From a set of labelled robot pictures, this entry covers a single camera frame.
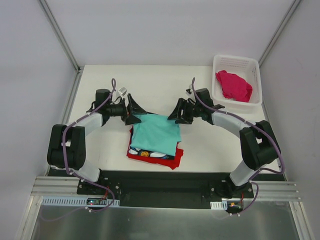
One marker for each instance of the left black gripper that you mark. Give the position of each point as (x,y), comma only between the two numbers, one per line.
(127,110)

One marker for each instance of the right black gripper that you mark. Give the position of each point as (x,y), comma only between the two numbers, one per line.
(186,110)

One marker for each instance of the teal t shirt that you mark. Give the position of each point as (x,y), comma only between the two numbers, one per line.
(156,133)

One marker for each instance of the red t shirt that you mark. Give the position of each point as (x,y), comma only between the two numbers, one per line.
(172,164)

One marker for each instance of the white plastic basket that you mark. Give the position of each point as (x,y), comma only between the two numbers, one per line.
(247,68)

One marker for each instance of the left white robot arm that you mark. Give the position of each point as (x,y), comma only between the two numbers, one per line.
(67,144)

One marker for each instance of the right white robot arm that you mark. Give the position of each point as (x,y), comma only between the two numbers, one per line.
(257,140)

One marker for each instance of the magenta t shirt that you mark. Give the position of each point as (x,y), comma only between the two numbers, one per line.
(234,87)

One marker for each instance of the left aluminium frame post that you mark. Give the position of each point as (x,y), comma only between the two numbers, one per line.
(59,34)

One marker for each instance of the aluminium frame post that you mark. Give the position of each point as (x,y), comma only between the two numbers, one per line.
(59,34)
(279,30)

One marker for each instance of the right white cable duct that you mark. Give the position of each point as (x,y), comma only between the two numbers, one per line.
(219,205)

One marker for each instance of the white cable duct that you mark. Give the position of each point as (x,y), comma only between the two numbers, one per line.
(219,205)
(66,201)

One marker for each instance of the left white cable duct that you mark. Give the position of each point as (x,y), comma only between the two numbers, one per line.
(66,201)

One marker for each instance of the right aluminium frame post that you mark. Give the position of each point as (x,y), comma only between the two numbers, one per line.
(279,30)

